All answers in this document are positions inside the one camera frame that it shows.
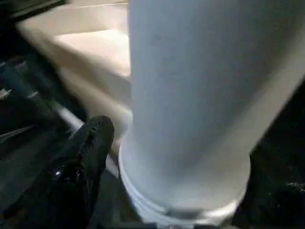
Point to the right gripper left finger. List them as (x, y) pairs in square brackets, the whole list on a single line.
[(71, 186)]

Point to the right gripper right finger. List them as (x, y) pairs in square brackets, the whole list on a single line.
[(278, 198)]

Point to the white plastic stool seat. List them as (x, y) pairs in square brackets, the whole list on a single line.
[(83, 59)]

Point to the white plastic table leg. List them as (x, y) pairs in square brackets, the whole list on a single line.
[(190, 95)]

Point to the black work mat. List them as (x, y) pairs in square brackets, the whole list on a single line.
[(23, 155)]

